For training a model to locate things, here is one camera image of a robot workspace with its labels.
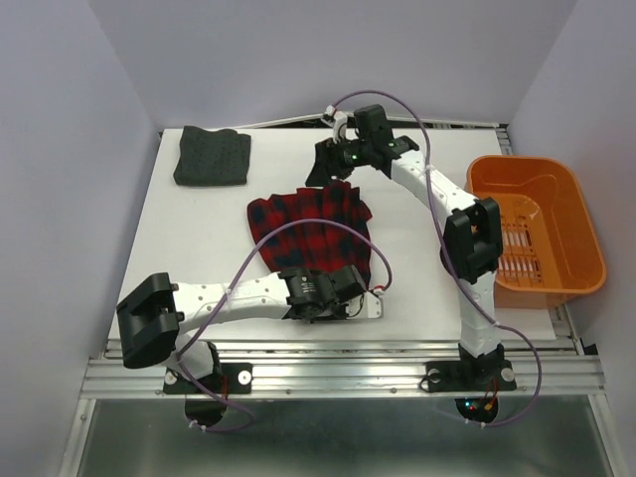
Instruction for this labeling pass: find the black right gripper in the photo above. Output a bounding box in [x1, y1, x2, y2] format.
[305, 133, 373, 189]

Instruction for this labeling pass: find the red black plaid skirt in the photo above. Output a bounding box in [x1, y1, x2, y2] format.
[246, 181, 373, 283]

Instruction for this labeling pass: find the dark grey dotted skirt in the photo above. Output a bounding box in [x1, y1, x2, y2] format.
[173, 125, 251, 188]

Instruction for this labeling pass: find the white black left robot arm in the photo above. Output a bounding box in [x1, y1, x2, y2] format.
[116, 265, 382, 392]

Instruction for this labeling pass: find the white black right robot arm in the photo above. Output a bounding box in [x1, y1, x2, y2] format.
[305, 104, 504, 388]

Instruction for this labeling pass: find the orange plastic bin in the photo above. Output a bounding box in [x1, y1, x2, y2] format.
[466, 155, 606, 309]

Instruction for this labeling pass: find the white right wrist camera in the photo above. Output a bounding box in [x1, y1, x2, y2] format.
[321, 105, 350, 146]

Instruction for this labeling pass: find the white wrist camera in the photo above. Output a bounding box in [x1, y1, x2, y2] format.
[346, 288, 385, 320]
[321, 105, 350, 146]

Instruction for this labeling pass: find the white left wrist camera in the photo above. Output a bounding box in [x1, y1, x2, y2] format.
[346, 288, 385, 320]

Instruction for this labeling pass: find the aluminium extrusion frame rail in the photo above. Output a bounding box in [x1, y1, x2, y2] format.
[79, 339, 605, 400]

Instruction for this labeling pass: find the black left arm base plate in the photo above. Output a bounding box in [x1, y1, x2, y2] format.
[162, 362, 253, 397]

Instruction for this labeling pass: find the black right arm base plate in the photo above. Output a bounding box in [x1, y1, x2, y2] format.
[419, 360, 517, 394]

